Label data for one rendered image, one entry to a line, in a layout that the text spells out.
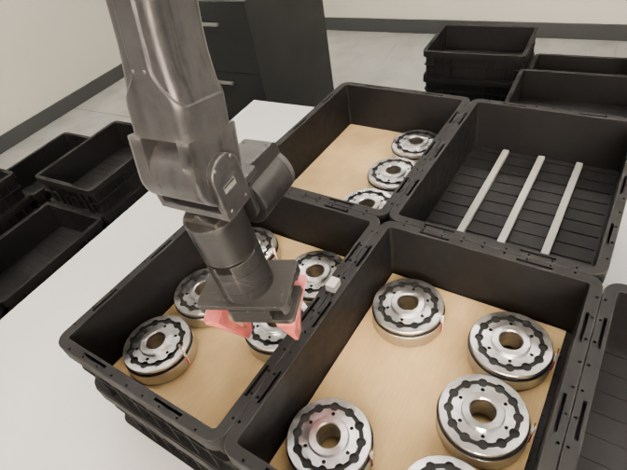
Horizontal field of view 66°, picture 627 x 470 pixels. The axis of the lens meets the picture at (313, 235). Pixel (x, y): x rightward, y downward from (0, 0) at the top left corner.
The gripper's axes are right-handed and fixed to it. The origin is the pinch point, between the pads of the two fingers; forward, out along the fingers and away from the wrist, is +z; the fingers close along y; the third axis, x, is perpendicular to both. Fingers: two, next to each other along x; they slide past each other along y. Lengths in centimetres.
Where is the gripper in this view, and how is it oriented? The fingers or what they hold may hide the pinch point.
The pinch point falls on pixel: (271, 330)
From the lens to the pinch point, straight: 59.0
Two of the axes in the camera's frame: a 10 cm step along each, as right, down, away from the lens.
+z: 2.3, 7.0, 6.7
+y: -9.6, 0.3, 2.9
